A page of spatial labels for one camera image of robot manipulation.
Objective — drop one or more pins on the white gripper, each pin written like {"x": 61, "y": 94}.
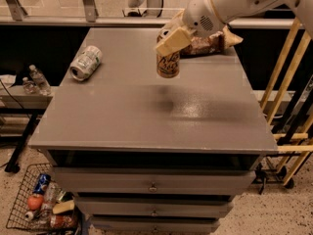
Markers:
{"x": 198, "y": 16}

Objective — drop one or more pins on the short clear water bottle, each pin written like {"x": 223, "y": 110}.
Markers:
{"x": 29, "y": 86}

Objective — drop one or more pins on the red apple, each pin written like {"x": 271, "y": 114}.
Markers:
{"x": 35, "y": 201}

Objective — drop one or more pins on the gray drawer cabinet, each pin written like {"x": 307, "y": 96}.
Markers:
{"x": 127, "y": 116}

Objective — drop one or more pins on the middle drawer front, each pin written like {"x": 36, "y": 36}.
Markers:
{"x": 153, "y": 207}

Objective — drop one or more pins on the black wire basket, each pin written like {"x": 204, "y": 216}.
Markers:
{"x": 39, "y": 225}

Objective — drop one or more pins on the yellow sponge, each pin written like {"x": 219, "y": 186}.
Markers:
{"x": 63, "y": 207}

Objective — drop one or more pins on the bottom drawer front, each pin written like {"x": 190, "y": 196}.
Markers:
{"x": 155, "y": 225}

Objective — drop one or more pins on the white green 7up can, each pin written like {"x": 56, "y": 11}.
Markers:
{"x": 83, "y": 66}

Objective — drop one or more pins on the red snack bag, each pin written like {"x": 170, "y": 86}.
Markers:
{"x": 62, "y": 221}

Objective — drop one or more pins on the top drawer front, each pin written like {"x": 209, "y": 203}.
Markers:
{"x": 153, "y": 181}

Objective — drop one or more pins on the clear plastic bottle in basket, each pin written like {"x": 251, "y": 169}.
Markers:
{"x": 50, "y": 199}

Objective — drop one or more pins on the drawer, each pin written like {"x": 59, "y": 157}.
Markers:
{"x": 155, "y": 225}
{"x": 153, "y": 181}
{"x": 153, "y": 207}

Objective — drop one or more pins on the tall clear water bottle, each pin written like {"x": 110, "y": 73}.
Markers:
{"x": 40, "y": 80}

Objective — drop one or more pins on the orange LaCroix can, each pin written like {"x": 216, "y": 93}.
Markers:
{"x": 168, "y": 66}

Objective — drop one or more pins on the blue soda can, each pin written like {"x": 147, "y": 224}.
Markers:
{"x": 42, "y": 183}

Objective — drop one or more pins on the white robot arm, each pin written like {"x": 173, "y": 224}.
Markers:
{"x": 229, "y": 10}

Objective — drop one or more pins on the gray side table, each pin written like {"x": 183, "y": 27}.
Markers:
{"x": 20, "y": 114}

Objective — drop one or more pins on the brown chip bag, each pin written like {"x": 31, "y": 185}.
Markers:
{"x": 215, "y": 43}

